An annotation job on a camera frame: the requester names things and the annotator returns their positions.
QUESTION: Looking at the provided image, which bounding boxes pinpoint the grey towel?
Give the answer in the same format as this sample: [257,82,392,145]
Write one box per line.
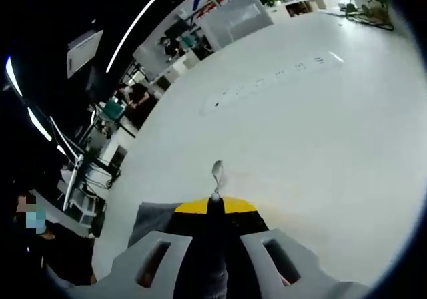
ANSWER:
[127,160,231,299]

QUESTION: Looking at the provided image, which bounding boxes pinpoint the open wooden cabinet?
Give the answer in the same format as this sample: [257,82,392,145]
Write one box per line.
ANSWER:
[285,0,328,19]

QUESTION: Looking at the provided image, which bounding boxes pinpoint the person's dark clothed body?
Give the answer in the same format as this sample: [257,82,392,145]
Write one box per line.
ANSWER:
[13,192,98,288]

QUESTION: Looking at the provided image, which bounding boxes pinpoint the white side desk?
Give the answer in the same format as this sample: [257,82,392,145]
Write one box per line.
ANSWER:
[61,154,86,213]

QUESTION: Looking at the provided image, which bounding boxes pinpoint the green chair back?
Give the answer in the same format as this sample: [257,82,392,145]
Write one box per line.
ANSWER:
[101,98,127,122]

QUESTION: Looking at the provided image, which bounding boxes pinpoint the white power strip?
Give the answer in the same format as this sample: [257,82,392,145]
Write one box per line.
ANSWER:
[199,51,345,116]

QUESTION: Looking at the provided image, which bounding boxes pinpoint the ceiling air conditioner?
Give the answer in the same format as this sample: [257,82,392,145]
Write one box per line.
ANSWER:
[65,29,105,79]

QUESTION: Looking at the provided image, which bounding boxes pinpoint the ceiling light strip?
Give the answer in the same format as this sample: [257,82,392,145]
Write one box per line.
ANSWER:
[105,0,181,73]

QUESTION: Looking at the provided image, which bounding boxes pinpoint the grey partition panel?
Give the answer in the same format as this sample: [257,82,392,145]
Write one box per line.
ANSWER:
[195,0,275,51]

